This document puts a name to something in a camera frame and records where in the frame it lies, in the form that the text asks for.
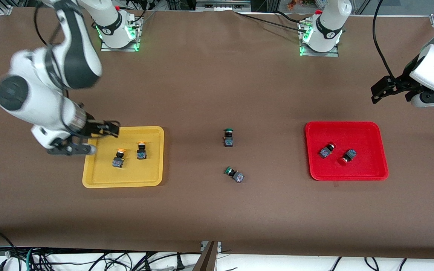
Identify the red push button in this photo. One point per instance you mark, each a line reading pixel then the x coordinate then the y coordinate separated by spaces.
pixel 325 152
pixel 349 154

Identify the dark table leg beam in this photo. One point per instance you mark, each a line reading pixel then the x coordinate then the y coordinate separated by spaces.
pixel 207 259

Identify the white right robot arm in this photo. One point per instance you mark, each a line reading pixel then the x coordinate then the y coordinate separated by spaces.
pixel 32 98

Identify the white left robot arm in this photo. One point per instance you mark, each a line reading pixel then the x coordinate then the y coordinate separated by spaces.
pixel 330 22

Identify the grey metal frame box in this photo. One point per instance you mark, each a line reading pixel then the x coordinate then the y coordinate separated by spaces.
pixel 222 3

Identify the brown table cover sheet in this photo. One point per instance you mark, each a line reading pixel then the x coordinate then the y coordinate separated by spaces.
pixel 202 210

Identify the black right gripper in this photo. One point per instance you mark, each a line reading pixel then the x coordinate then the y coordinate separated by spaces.
pixel 93 128

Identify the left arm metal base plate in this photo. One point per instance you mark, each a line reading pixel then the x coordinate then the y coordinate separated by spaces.
pixel 318 54

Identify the red plastic tray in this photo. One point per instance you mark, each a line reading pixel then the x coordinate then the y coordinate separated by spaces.
pixel 367 165

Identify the black power plug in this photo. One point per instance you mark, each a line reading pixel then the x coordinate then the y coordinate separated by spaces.
pixel 180 263

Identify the yellow plastic tray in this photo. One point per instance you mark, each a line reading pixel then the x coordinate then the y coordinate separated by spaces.
pixel 126 177

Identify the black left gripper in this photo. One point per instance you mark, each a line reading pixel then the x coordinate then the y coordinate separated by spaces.
pixel 400 83

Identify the green push button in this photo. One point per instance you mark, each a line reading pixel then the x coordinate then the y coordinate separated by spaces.
pixel 238 177
pixel 228 142

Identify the yellow push button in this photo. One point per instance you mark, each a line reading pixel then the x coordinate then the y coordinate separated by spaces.
pixel 141 154
pixel 118 162

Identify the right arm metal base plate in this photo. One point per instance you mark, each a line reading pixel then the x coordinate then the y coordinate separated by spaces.
pixel 121 49

